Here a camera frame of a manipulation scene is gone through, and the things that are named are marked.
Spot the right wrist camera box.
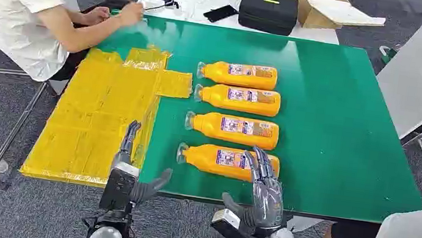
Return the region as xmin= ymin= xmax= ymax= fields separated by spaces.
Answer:
xmin=208 ymin=207 xmax=261 ymax=238

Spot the yellow sheet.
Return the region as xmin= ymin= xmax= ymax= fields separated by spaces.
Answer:
xmin=19 ymin=32 xmax=197 ymax=198

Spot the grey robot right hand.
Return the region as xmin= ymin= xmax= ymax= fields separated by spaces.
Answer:
xmin=217 ymin=142 xmax=293 ymax=238

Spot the green table mat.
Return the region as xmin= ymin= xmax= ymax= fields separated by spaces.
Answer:
xmin=78 ymin=9 xmax=422 ymax=233

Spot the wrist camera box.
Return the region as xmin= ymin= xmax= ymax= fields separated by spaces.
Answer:
xmin=208 ymin=207 xmax=261 ymax=238
xmin=98 ymin=160 xmax=142 ymax=215

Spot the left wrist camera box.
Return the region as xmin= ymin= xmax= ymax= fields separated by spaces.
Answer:
xmin=98 ymin=160 xmax=142 ymax=215

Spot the black zip case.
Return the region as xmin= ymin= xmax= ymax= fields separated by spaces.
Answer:
xmin=236 ymin=0 xmax=301 ymax=38

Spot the orange drink bottle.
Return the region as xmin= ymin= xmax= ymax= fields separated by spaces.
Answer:
xmin=174 ymin=139 xmax=283 ymax=186
xmin=183 ymin=109 xmax=282 ymax=152
xmin=195 ymin=57 xmax=280 ymax=92
xmin=192 ymin=80 xmax=283 ymax=119

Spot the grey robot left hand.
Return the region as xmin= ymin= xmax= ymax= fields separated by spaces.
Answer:
xmin=106 ymin=118 xmax=179 ymax=209

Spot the person's right hand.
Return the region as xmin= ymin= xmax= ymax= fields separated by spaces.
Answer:
xmin=118 ymin=0 xmax=146 ymax=29

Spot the pale flat board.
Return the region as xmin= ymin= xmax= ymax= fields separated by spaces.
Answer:
xmin=302 ymin=0 xmax=390 ymax=31

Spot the cardboard box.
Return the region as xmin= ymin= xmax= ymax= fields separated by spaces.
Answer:
xmin=288 ymin=0 xmax=351 ymax=34

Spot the person's left hand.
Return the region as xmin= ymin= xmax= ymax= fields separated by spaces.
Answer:
xmin=84 ymin=4 xmax=112 ymax=29

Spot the green and white object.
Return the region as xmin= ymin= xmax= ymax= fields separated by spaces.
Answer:
xmin=377 ymin=44 xmax=399 ymax=67

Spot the black smartphone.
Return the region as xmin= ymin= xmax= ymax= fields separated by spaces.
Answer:
xmin=202 ymin=1 xmax=240 ymax=27

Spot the seated person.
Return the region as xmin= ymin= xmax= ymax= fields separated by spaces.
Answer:
xmin=0 ymin=0 xmax=147 ymax=95

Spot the black cable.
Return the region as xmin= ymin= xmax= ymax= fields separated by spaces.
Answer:
xmin=144 ymin=0 xmax=181 ymax=16

